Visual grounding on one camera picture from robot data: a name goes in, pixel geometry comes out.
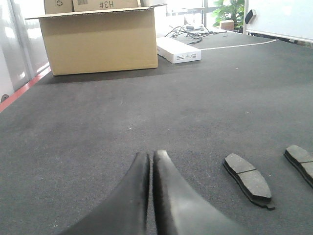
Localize cables pile on table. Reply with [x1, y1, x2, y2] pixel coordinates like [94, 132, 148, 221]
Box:
[164, 23, 228, 45]

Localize green potted plant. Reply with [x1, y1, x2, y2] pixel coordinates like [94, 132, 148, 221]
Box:
[212, 0, 245, 29]

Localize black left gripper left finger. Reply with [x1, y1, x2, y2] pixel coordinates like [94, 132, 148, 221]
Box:
[61, 152, 150, 235]

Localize white long box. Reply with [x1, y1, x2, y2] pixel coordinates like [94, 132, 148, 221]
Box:
[156, 37, 201, 64]

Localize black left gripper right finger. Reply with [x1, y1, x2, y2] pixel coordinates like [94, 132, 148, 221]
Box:
[153, 150, 251, 235]

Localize cardboard box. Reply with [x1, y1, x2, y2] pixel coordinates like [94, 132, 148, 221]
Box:
[72, 0, 138, 12]
[36, 7, 158, 76]
[44, 0, 74, 14]

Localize white whiteboard panel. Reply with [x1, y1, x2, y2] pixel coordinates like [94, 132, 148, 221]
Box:
[244, 0, 313, 43]

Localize dark brake pad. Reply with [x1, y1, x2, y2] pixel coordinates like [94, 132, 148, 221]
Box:
[223, 153, 276, 211]
[284, 145, 313, 187]

